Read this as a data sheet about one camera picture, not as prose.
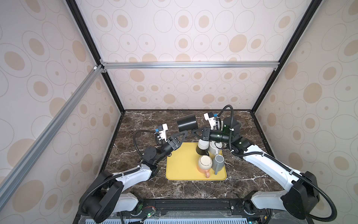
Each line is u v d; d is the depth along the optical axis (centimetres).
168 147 64
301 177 42
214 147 89
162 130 67
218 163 81
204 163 81
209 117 67
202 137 65
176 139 61
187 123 69
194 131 69
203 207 75
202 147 87
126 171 51
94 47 83
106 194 42
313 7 68
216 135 63
